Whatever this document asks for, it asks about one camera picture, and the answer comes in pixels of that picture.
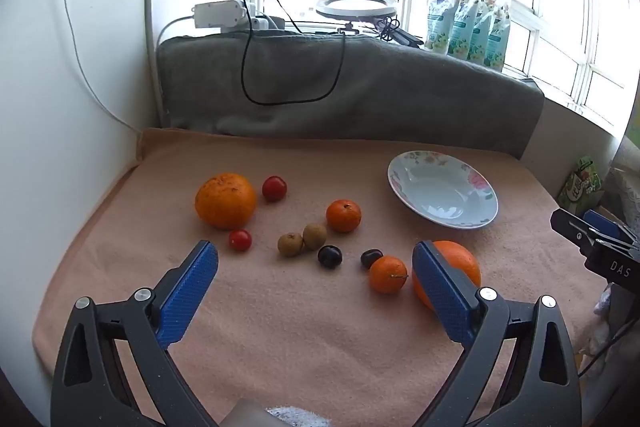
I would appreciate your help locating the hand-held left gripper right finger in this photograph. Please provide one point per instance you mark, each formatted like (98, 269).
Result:
(442, 294)

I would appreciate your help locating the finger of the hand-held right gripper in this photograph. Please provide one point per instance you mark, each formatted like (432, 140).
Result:
(610, 224)
(570, 229)

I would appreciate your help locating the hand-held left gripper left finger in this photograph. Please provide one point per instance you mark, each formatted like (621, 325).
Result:
(192, 297)

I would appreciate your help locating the smooth orange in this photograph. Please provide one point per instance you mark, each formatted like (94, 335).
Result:
(462, 264)

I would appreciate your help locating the tangerine with stem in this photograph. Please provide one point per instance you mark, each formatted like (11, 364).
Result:
(387, 275)

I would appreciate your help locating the small cherry tomato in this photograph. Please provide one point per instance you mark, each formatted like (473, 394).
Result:
(240, 240)

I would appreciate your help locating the dark plum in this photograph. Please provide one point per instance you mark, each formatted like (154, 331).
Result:
(330, 256)
(371, 258)

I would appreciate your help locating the large speckled orange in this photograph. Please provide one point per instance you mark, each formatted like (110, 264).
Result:
(225, 202)

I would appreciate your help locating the white floral plate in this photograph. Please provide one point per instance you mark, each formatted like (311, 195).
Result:
(442, 192)

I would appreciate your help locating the kiwi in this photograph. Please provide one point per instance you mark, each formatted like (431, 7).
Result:
(315, 236)
(290, 245)

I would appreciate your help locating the small tangerine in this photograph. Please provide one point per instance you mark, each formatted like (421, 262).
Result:
(344, 216)

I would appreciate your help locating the large cherry tomato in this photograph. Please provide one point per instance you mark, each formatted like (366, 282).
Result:
(274, 188)

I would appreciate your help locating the white lace cloth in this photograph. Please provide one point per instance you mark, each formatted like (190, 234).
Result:
(625, 182)

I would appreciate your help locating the green packet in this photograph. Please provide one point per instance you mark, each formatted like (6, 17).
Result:
(582, 184)

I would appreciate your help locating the pink blanket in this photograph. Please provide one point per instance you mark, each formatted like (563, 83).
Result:
(300, 332)

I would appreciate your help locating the white fluffy cloth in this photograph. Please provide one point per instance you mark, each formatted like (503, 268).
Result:
(297, 416)

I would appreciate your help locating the grey blanket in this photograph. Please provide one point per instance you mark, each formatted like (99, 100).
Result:
(400, 102)

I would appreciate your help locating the floral refill pouch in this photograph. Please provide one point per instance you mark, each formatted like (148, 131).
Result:
(501, 44)
(486, 37)
(440, 22)
(465, 27)

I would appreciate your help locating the white cabinet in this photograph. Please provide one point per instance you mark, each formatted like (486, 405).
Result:
(40, 132)

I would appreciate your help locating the white plug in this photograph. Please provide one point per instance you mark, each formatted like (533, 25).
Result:
(265, 22)

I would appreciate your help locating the white power strip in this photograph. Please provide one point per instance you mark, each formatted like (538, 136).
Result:
(220, 13)

